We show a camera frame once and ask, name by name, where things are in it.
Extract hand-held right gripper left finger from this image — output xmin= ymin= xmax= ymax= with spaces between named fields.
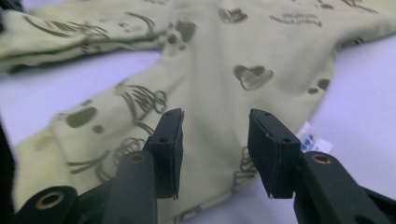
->
xmin=144 ymin=107 xmax=185 ymax=200

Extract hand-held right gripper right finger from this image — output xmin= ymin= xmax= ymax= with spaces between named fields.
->
xmin=247 ymin=107 xmax=303 ymax=200

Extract green printed baby pants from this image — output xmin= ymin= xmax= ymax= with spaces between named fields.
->
xmin=0 ymin=0 xmax=396 ymax=224

